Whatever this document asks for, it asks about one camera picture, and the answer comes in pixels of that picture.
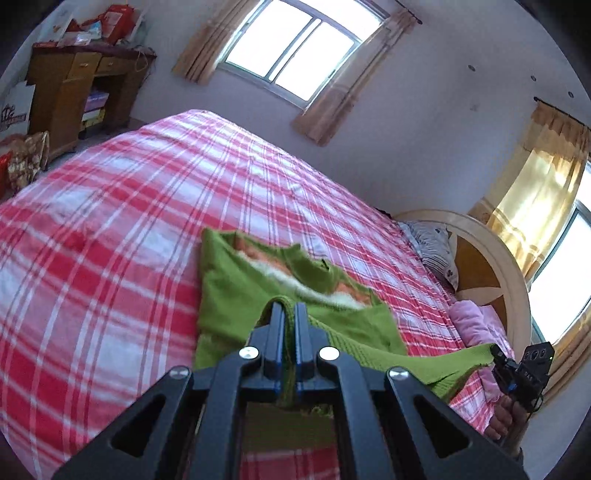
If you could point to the black curtain rod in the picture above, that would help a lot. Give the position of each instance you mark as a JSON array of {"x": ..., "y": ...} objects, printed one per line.
[{"x": 413, "y": 14}]

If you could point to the beige curtain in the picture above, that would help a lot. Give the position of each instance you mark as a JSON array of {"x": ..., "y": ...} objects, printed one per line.
[
  {"x": 351, "y": 83},
  {"x": 203, "y": 50}
]

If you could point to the wooden headboard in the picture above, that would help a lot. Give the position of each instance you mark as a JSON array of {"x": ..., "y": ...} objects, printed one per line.
[{"x": 485, "y": 258}]

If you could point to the large side window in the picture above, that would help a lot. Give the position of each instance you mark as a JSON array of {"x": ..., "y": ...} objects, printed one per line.
[{"x": 563, "y": 277}]

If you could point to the brown wooden desk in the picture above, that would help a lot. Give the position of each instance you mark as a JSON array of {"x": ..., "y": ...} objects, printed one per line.
[{"x": 69, "y": 92}]

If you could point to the person's right hand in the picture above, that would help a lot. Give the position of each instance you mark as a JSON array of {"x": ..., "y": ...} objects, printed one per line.
[{"x": 501, "y": 415}]

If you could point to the pink blanket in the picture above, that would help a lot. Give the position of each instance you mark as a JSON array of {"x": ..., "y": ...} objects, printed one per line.
[{"x": 475, "y": 318}]

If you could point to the white carton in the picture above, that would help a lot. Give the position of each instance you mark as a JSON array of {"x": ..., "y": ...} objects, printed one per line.
[{"x": 60, "y": 21}]

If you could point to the sliding window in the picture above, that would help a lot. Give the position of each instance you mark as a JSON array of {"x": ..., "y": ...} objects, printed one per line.
[{"x": 295, "y": 46}]

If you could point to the green striped knit sweater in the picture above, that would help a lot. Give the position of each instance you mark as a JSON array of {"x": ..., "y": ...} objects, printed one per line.
[{"x": 240, "y": 295}]

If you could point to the floral bag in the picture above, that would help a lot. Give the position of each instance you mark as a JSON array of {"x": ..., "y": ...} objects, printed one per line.
[{"x": 30, "y": 159}]

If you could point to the striped pillow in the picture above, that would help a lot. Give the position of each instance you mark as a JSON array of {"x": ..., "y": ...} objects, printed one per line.
[{"x": 436, "y": 249}]

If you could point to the red plaid bed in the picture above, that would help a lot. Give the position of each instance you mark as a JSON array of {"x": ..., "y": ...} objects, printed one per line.
[{"x": 115, "y": 230}]

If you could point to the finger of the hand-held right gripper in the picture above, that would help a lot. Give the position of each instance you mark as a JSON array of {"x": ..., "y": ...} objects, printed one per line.
[
  {"x": 508, "y": 384},
  {"x": 498, "y": 356}
]

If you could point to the stacked boxes in desk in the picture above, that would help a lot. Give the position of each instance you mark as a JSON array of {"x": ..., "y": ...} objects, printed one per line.
[{"x": 94, "y": 108}]

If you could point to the yellow curtain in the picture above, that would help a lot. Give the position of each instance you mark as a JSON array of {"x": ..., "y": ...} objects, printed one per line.
[
  {"x": 535, "y": 194},
  {"x": 572, "y": 355}
]

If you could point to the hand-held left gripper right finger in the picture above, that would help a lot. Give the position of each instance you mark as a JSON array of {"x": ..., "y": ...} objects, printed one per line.
[{"x": 302, "y": 360}]

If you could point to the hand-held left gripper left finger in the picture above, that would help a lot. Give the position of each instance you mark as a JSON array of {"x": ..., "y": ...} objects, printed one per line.
[{"x": 277, "y": 360}]

